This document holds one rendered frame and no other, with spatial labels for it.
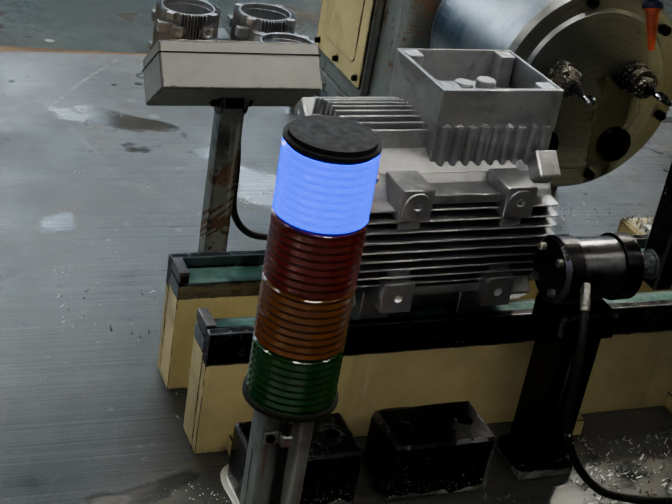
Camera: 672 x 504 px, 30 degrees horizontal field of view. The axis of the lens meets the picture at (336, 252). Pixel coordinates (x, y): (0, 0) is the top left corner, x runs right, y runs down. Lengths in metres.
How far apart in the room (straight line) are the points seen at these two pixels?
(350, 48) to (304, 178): 1.00
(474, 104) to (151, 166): 0.67
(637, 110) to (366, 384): 0.54
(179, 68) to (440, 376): 0.39
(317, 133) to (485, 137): 0.38
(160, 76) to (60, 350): 0.29
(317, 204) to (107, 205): 0.84
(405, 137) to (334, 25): 0.70
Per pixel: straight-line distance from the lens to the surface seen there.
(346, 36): 1.73
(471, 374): 1.21
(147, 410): 1.20
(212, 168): 1.33
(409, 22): 1.60
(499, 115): 1.11
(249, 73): 1.28
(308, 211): 0.74
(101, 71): 1.96
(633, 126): 1.53
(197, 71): 1.26
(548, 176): 1.13
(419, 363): 1.18
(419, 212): 1.05
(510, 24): 1.43
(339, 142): 0.73
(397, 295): 1.09
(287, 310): 0.77
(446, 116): 1.08
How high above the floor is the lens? 1.50
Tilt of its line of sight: 28 degrees down
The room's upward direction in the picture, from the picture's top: 10 degrees clockwise
